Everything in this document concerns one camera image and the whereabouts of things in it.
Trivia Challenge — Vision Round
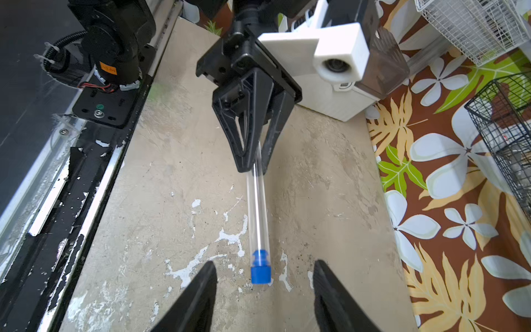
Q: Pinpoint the white wire basket left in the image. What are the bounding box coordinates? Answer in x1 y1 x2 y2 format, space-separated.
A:
415 0 530 66

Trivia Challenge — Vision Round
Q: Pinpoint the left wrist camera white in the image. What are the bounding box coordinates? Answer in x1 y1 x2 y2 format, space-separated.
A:
259 23 369 84

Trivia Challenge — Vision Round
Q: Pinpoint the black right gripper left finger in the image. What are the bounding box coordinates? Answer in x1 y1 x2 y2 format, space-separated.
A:
151 261 217 331

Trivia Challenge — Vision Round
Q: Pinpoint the black wire basket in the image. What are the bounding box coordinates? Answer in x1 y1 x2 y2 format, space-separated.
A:
465 71 530 219

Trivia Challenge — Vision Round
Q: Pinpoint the aluminium frame rail left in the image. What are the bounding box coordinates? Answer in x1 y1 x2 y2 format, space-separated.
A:
407 35 452 76

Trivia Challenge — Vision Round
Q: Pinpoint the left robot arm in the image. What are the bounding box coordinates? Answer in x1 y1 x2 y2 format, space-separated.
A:
196 1 379 173

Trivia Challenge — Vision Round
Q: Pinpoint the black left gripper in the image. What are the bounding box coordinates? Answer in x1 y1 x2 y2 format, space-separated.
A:
196 18 302 174

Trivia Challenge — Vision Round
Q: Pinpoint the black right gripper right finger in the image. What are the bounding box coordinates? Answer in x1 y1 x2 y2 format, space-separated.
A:
313 260 380 331

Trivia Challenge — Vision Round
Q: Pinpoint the blue stopper front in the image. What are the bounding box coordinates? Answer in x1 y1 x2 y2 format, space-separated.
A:
250 249 272 285

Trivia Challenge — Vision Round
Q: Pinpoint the brown lid storage box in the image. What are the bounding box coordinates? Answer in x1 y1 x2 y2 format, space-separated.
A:
296 27 410 122

